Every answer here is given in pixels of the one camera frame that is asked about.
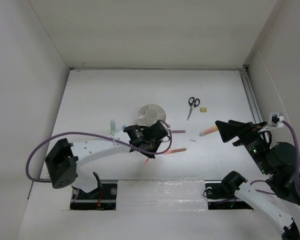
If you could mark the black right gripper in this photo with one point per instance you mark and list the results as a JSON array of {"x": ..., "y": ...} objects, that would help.
[{"x": 228, "y": 130}]

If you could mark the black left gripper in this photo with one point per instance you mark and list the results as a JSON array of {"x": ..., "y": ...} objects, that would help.
[{"x": 151, "y": 154}]

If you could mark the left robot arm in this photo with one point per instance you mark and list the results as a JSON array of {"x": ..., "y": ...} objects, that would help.
[{"x": 64, "y": 160}]

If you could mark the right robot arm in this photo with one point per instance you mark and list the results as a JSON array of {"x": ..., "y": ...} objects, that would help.
[{"x": 281, "y": 163}]

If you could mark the orange highlighter marker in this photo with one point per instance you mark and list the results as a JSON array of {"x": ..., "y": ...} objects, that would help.
[{"x": 208, "y": 131}]

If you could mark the purple capped pen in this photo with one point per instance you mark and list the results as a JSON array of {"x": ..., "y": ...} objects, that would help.
[{"x": 178, "y": 131}]

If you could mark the white round divided organizer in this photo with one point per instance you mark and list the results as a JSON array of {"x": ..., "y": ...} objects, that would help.
[{"x": 149, "y": 114}]

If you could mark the brown capped pen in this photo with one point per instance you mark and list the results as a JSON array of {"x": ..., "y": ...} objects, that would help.
[{"x": 173, "y": 151}]

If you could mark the small yellow eraser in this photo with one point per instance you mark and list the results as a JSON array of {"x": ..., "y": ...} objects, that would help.
[{"x": 203, "y": 109}]

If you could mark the green highlighter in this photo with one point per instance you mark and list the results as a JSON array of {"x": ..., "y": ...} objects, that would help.
[{"x": 113, "y": 129}]

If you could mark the aluminium rail at right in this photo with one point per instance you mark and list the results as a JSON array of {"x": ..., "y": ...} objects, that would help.
[{"x": 252, "y": 102}]

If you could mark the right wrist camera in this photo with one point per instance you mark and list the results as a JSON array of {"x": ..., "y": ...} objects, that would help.
[{"x": 275, "y": 122}]

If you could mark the black handled scissors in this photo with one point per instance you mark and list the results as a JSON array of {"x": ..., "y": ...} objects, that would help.
[{"x": 193, "y": 103}]

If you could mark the front mounting rail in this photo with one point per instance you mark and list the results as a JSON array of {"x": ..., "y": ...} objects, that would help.
[{"x": 153, "y": 196}]

